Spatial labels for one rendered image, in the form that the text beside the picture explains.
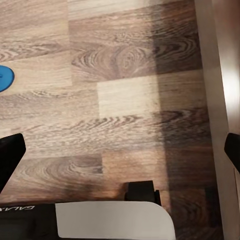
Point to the sandal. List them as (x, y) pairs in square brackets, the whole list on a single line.
[(7, 76)]

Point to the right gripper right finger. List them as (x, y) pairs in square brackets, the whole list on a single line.
[(232, 149)]

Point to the bed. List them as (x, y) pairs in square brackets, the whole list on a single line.
[(218, 23)]

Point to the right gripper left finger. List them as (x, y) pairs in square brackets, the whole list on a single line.
[(12, 150)]

